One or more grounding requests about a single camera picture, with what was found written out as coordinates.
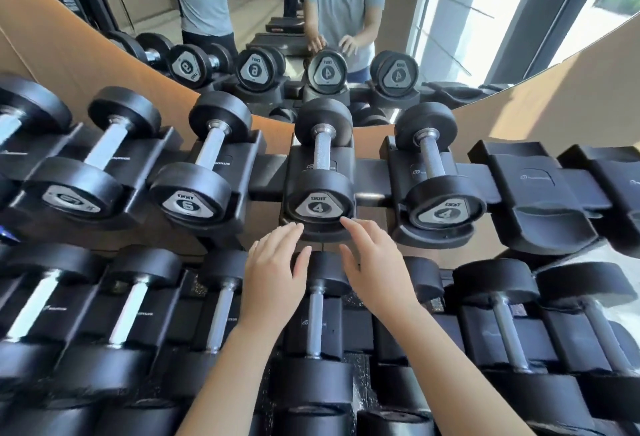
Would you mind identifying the person's left hand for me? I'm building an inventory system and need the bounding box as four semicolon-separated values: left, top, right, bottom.
240;223;313;336

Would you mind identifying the person's right forearm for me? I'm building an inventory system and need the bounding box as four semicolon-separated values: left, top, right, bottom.
377;307;538;436

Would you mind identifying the black tiered weight rack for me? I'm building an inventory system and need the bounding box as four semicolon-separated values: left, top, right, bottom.
0;116;640;436

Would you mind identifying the black rubber dumbbell chrome handle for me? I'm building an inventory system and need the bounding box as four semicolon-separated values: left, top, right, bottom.
285;98;357;232
394;101;487;231
25;86;162;221
0;75;73;152
148;91;253;225

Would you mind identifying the large wall mirror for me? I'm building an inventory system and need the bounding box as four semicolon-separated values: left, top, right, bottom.
0;0;640;128

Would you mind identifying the person's left forearm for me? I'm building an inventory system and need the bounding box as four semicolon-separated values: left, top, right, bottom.
175;323;286;436

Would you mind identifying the row of large black dumbbells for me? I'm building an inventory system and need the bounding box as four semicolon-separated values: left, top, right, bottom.
0;242;640;436

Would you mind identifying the person's right hand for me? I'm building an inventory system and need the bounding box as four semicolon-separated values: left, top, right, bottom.
338;217;420;324

